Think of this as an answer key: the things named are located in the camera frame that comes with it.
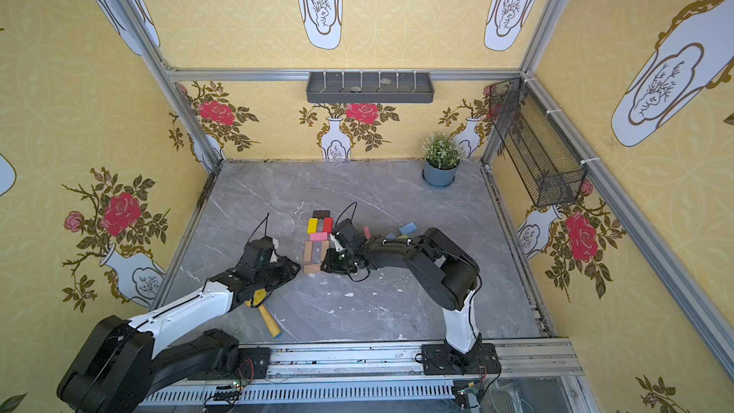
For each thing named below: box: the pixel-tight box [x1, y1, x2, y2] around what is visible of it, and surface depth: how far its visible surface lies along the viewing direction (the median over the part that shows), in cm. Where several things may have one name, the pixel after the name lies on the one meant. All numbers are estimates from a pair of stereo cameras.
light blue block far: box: [398, 221, 418, 235], surface depth 102 cm
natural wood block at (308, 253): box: [302, 240, 313, 263], surface depth 95 cm
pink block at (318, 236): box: [309, 231, 328, 241], surface depth 100 cm
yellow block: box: [306, 217, 319, 236], surface depth 102 cm
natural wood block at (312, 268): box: [302, 262, 322, 274], surface depth 92 cm
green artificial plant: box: [421, 131, 470, 172], surface depth 105 cm
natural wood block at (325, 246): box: [321, 239, 330, 262], surface depth 97 cm
